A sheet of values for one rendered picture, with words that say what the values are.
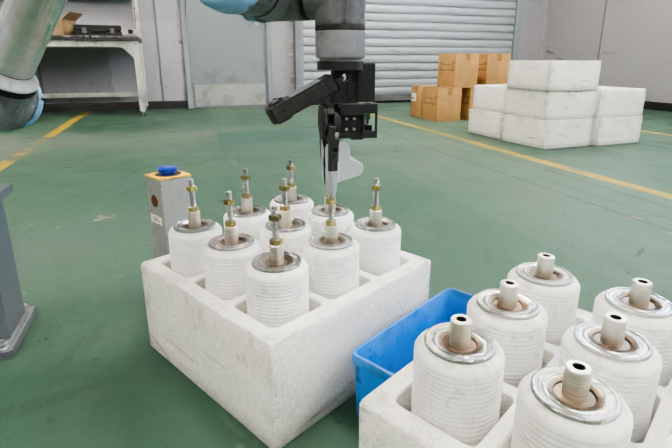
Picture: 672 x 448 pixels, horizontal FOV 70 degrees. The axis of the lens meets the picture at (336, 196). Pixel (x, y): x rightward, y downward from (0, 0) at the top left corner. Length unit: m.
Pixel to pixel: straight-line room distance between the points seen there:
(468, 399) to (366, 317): 0.32
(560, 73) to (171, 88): 4.16
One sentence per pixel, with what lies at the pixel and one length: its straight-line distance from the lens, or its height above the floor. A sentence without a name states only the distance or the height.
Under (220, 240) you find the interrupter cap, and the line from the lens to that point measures 0.83.
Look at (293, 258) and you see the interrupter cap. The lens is 0.74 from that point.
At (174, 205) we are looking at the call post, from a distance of 1.05.
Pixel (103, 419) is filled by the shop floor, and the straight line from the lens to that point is 0.91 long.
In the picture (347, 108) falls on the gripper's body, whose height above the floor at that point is 0.48.
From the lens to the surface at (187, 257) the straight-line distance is 0.89.
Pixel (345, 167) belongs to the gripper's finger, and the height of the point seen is 0.38.
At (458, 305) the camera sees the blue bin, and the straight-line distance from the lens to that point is 0.97.
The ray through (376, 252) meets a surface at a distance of 0.86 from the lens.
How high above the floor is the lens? 0.55
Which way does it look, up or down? 16 degrees down
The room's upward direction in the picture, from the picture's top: straight up
